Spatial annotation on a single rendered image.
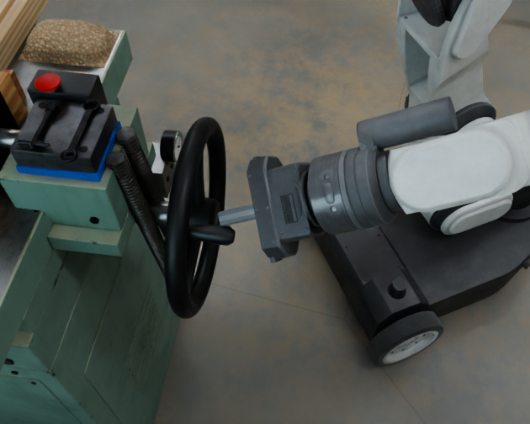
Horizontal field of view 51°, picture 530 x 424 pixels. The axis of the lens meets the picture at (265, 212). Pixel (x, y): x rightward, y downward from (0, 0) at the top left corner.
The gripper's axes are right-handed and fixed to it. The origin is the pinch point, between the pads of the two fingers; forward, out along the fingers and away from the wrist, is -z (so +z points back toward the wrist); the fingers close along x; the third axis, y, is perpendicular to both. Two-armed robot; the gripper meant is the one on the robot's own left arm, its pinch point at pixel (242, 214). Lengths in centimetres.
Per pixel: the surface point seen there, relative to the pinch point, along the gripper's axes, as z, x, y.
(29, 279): -24.5, -2.7, 12.2
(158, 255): -20.4, -2.9, -7.5
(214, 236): -3.6, -2.0, 1.8
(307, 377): -35, -43, -75
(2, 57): -35.3, 31.1, 1.4
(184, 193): -5.0, 3.8, 4.1
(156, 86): -95, 61, -114
